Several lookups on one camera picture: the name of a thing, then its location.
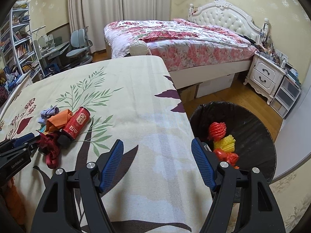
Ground red plastic bag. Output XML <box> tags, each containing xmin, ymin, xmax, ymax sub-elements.
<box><xmin>213</xmin><ymin>149</ymin><xmax>239</xmax><ymax>167</ymax></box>

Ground white cardboard box under bed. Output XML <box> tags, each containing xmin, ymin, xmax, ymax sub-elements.
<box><xmin>196</xmin><ymin>74</ymin><xmax>235</xmax><ymax>98</ymax></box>

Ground grey study desk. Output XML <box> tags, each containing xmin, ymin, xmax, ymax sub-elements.
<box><xmin>38</xmin><ymin>42</ymin><xmax>70</xmax><ymax>61</ymax></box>

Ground white curved bookshelf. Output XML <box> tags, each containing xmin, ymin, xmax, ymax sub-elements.
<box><xmin>1</xmin><ymin>0</ymin><xmax>42</xmax><ymax>82</ymax></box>

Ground plastic drawer storage unit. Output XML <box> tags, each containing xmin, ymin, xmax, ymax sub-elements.
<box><xmin>270</xmin><ymin>76</ymin><xmax>301</xmax><ymax>119</ymax></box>

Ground beige pleated curtains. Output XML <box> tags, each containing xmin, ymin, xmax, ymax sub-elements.
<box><xmin>68</xmin><ymin>0</ymin><xmax>171</xmax><ymax>53</ymax></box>

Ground white tufted double bed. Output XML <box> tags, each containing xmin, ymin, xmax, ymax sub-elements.
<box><xmin>104</xmin><ymin>0</ymin><xmax>263</xmax><ymax>88</ymax></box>

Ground white two-drawer nightstand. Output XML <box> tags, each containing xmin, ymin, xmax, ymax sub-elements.
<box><xmin>243</xmin><ymin>52</ymin><xmax>285</xmax><ymax>105</ymax></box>

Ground orange paper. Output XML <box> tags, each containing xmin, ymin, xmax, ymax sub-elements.
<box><xmin>45</xmin><ymin>109</ymin><xmax>73</xmax><ymax>133</ymax></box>

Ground red foam fruit net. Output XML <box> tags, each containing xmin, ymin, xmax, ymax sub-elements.
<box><xmin>208</xmin><ymin>122</ymin><xmax>226</xmax><ymax>142</ymax></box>

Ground lavender paper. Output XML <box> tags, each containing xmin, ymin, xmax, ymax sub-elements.
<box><xmin>38</xmin><ymin>106</ymin><xmax>59</xmax><ymax>125</ymax></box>

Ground grey ergonomic desk chair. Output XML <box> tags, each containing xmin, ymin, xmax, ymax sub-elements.
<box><xmin>65</xmin><ymin>27</ymin><xmax>93</xmax><ymax>70</ymax></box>

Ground dark red knitted item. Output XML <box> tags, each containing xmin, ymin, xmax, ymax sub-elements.
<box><xmin>0</xmin><ymin>86</ymin><xmax>8</xmax><ymax>106</ymax></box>

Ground yellow foam fruit net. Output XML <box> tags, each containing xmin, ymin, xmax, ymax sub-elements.
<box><xmin>213</xmin><ymin>135</ymin><xmax>236</xmax><ymax>153</ymax></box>

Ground floral leaf bedsheet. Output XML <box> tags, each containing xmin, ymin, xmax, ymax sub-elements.
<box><xmin>1</xmin><ymin>56</ymin><xmax>212</xmax><ymax>232</ymax></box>

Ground red gold cylindrical can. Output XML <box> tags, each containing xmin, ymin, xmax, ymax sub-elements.
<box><xmin>58</xmin><ymin>106</ymin><xmax>90</xmax><ymax>148</ymax></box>

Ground pink floral quilt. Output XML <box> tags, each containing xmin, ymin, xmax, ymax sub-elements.
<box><xmin>104</xmin><ymin>18</ymin><xmax>257</xmax><ymax>72</ymax></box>

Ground white round bedpost knob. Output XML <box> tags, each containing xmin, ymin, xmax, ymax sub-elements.
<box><xmin>129</xmin><ymin>40</ymin><xmax>151</xmax><ymax>56</ymax></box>

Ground black lined trash bin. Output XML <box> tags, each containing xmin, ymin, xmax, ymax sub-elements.
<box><xmin>190</xmin><ymin>102</ymin><xmax>276</xmax><ymax>183</ymax></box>

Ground dark red ribbon bundle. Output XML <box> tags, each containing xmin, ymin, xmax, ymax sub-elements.
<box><xmin>38</xmin><ymin>132</ymin><xmax>61</xmax><ymax>169</ymax></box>

